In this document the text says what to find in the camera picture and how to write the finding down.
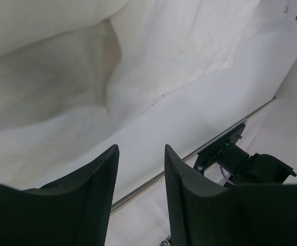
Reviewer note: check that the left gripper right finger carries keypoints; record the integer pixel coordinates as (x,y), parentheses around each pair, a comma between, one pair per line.
(202,212)

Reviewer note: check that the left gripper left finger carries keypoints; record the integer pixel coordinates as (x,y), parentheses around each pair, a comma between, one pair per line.
(72,210)

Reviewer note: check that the cream white t shirt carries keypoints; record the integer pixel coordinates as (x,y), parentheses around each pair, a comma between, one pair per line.
(72,73)

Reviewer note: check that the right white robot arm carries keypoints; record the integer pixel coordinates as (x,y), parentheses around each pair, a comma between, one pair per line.
(275,159)

